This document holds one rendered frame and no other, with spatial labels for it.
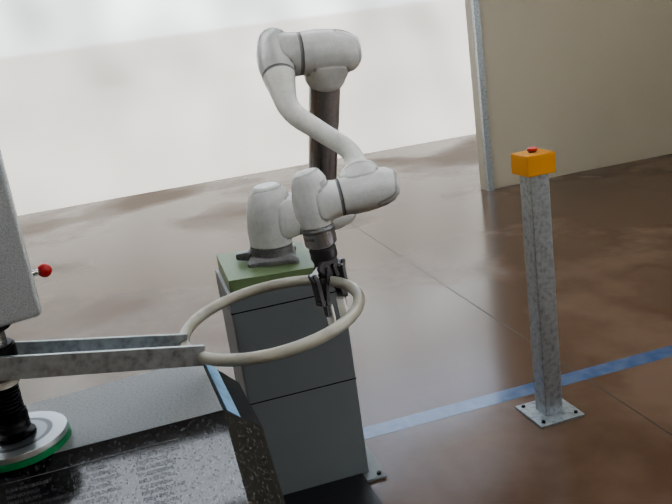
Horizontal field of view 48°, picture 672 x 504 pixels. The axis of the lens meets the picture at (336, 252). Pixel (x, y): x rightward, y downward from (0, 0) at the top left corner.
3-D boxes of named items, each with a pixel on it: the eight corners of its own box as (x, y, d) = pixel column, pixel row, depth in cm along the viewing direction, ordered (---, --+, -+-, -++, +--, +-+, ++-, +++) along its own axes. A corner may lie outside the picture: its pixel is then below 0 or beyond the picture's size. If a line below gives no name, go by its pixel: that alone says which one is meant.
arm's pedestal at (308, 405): (235, 449, 314) (200, 268, 292) (348, 419, 325) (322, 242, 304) (255, 515, 267) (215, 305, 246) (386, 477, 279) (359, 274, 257)
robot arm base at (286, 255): (236, 254, 281) (235, 240, 279) (295, 248, 283) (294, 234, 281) (236, 269, 264) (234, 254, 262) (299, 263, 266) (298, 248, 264)
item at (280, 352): (228, 391, 162) (225, 379, 161) (152, 335, 202) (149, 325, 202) (404, 306, 185) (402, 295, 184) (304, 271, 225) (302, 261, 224)
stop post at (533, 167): (585, 415, 301) (571, 148, 272) (541, 429, 296) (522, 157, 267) (556, 396, 320) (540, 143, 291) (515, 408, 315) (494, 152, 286)
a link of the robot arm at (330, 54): (292, 218, 282) (348, 210, 287) (301, 245, 270) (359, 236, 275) (289, 21, 232) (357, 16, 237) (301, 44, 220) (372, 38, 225)
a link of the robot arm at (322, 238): (294, 230, 204) (298, 250, 206) (318, 231, 198) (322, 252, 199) (316, 219, 210) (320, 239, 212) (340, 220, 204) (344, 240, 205)
